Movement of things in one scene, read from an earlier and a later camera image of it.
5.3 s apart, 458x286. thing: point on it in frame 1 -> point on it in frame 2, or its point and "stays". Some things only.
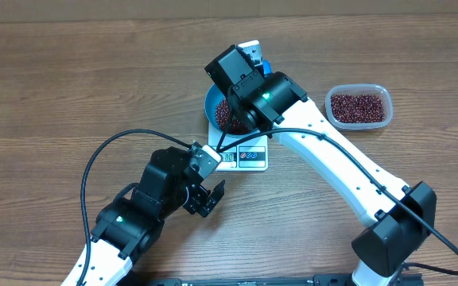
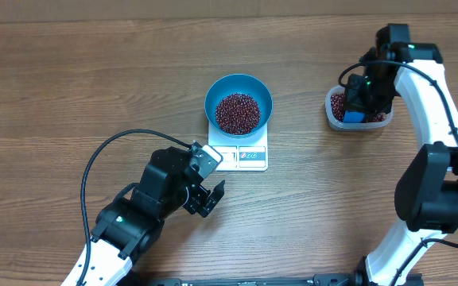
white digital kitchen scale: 253,156 stays
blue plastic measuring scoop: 267,67 -> 354,116
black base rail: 272,280 stays
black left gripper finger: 213,198 stays
